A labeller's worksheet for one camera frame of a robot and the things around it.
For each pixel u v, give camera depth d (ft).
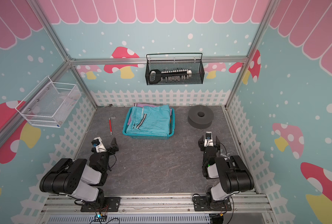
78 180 1.65
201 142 2.71
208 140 2.45
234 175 1.51
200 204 2.43
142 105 3.39
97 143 2.43
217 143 2.61
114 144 2.71
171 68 3.12
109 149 2.60
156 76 2.95
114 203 2.45
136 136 3.18
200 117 3.48
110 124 3.59
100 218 2.39
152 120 3.19
